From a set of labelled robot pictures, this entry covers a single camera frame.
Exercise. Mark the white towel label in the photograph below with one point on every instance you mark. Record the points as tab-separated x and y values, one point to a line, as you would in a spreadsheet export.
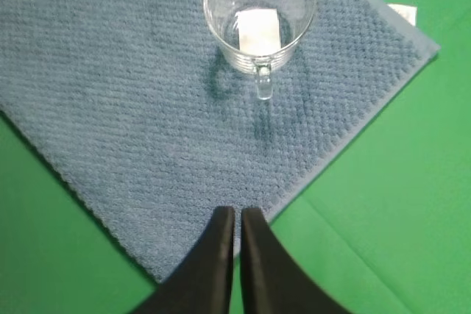
408	12

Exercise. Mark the blue folded towel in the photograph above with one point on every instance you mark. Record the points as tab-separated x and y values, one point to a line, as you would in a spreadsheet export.
132	103

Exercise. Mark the transparent glass cup with handle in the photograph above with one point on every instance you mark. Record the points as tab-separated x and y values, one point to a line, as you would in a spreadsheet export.
258	37

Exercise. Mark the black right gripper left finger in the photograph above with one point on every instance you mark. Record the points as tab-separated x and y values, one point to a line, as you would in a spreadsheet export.
202	282

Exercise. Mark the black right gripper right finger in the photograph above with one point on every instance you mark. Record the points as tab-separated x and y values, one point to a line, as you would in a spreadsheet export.
271	281

